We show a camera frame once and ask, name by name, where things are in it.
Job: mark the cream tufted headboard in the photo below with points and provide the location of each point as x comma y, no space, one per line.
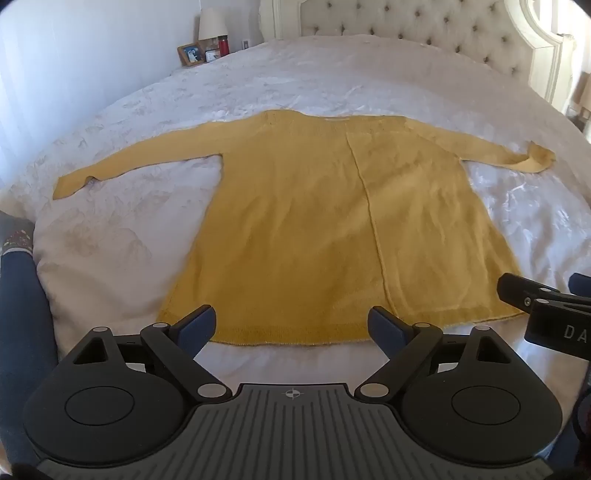
397,21

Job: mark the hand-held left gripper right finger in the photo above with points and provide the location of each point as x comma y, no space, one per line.
387,325

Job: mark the wooden picture frame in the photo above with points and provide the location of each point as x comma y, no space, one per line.
190,54

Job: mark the small dark picture frame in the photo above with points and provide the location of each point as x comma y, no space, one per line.
212,55

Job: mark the yellow knit sweater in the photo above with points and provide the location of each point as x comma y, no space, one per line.
300,221

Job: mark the bed with white bedspread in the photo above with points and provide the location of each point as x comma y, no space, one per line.
323,74

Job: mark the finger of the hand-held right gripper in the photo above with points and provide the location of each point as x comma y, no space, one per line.
521,288

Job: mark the red bottle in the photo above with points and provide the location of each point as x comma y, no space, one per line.
223,45

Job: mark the person's dark blue clothing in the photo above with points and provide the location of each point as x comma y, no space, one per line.
21,346

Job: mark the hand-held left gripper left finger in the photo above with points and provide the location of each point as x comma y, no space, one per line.
199,323

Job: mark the white table lamp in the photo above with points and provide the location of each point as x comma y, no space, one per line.
211,23

